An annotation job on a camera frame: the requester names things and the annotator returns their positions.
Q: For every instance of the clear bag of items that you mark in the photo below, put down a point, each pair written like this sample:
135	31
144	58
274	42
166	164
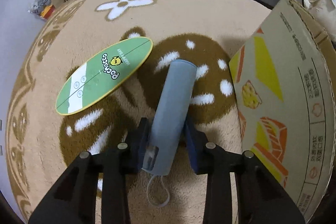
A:
42	8

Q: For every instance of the green oval fan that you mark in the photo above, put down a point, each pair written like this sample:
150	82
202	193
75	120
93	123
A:
102	74

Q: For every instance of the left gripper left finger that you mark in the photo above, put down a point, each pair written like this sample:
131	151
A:
72	198

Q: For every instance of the brown cardboard box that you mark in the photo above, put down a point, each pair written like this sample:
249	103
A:
284	82

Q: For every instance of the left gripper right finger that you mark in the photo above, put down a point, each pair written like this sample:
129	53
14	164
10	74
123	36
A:
261	199

